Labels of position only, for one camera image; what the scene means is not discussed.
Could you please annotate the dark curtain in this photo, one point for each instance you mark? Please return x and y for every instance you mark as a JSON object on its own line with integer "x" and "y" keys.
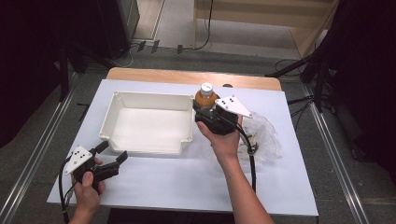
{"x": 370, "y": 77}
{"x": 31, "y": 62}

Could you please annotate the orange juice bottle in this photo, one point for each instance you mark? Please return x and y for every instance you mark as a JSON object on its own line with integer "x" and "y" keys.
{"x": 205, "y": 99}

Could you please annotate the white smiley-face plastic bag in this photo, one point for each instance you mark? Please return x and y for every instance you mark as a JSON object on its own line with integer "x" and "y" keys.
{"x": 267, "y": 137}

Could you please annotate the white plastic bin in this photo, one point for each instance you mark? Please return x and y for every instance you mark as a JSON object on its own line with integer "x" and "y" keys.
{"x": 149, "y": 127}

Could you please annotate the person's left hand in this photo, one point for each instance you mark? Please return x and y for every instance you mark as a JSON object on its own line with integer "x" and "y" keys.
{"x": 87, "y": 196}

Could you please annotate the metal floor rail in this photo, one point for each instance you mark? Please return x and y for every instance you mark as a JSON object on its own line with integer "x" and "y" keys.
{"x": 339, "y": 161}
{"x": 34, "y": 168}

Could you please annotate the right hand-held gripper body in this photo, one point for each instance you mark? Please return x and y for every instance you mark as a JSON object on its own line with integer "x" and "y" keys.
{"x": 218, "y": 123}

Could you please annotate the white table cover sheet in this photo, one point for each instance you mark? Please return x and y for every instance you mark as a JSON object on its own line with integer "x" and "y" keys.
{"x": 174, "y": 183}

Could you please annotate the person's right hand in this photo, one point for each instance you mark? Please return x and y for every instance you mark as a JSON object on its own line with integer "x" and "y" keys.
{"x": 225, "y": 146}

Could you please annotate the light wooden shelf unit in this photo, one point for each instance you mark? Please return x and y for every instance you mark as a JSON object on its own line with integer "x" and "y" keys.
{"x": 249, "y": 9}

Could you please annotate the wooden table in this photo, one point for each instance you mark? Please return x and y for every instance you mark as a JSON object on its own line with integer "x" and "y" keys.
{"x": 174, "y": 75}

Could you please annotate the black cabinet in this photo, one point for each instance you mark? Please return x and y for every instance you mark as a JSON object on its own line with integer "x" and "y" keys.
{"x": 113, "y": 25}

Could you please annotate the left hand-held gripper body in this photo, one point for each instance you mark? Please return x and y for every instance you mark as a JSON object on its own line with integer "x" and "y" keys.
{"x": 99, "y": 171}

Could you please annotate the black tripod stand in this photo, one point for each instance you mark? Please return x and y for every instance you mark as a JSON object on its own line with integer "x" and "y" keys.
{"x": 292, "y": 67}

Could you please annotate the small dark round object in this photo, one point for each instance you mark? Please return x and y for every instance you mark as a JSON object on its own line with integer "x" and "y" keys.
{"x": 227, "y": 85}

